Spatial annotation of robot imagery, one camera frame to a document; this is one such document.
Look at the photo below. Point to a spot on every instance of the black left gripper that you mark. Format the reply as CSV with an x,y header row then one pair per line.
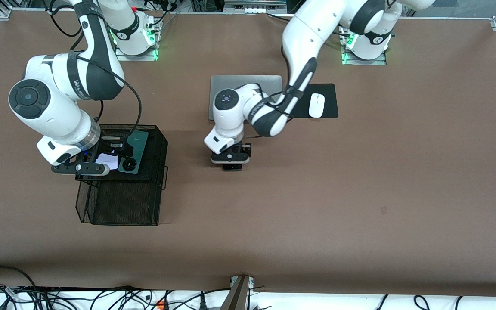
x,y
243,150

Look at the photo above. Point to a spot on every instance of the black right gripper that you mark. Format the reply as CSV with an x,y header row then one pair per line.
x,y
106,147

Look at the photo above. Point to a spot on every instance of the white Huawei phone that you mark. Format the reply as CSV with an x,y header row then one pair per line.
x,y
108,160

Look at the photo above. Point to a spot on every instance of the black flip phone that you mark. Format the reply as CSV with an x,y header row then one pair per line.
x,y
232,167

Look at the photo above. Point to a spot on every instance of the green phone round camera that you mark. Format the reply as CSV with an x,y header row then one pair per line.
x,y
138,142

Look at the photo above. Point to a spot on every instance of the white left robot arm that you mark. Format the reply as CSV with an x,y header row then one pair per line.
x,y
308,38

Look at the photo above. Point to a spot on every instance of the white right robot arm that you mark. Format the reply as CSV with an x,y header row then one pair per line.
x,y
58,107

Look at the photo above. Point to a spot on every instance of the silver closed laptop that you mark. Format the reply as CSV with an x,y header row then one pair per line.
x,y
248,81

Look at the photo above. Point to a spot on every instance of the white computer mouse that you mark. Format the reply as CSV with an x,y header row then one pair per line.
x,y
317,105

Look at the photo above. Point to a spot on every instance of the black mouse pad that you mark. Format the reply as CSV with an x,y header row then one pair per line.
x,y
330,103

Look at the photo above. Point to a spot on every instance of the white power strip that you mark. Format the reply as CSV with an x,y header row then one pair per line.
x,y
254,8

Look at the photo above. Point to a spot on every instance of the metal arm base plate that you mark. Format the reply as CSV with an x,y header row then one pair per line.
x,y
379,62
121,57

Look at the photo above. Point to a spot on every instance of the aluminium camera post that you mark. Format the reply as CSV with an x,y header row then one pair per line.
x,y
237,297

